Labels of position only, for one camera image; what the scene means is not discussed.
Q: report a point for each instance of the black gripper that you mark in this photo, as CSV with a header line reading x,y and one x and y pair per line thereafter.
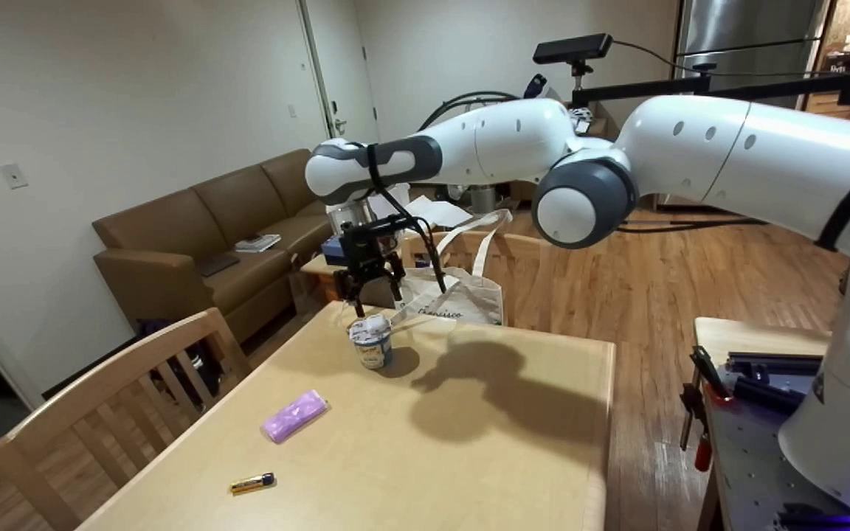
x,y
369,253

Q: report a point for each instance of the white earbud case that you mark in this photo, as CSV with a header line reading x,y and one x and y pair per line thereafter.
x,y
372,318

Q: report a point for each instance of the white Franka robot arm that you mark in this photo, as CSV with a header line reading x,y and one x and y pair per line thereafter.
x,y
720,156

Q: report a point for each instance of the foil-lidded yoghurt container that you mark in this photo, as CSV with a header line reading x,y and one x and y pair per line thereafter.
x,y
369,345

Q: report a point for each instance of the cream canvas tote bag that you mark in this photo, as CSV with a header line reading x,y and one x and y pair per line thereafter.
x,y
464,284

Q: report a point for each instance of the papers on sofa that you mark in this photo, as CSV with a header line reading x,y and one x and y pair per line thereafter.
x,y
258,241

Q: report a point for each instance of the purple rectangular block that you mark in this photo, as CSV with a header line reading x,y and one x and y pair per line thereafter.
x,y
296,417

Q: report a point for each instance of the brown sofa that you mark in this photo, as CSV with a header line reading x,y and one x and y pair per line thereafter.
x,y
197,244

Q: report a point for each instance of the small yellow black lighter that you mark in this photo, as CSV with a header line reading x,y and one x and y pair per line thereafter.
x,y
251,480

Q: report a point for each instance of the white door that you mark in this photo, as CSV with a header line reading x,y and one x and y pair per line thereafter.
x,y
338,69

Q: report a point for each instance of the light wooden slat-back chair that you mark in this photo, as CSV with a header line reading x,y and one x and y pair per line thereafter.
x,y
100,402

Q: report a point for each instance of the black orange clamp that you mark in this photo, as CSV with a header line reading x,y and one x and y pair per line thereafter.
x,y
705,402

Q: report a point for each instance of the robot mounting platform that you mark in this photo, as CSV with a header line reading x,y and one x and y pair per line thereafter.
x,y
767,442

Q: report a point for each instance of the stainless steel refrigerator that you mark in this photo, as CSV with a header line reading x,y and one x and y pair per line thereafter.
x,y
749,33

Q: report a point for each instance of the black stereo camera on stand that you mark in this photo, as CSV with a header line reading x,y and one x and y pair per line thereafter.
x,y
574,47

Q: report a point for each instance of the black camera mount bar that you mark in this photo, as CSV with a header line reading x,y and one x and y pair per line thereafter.
x,y
737,85

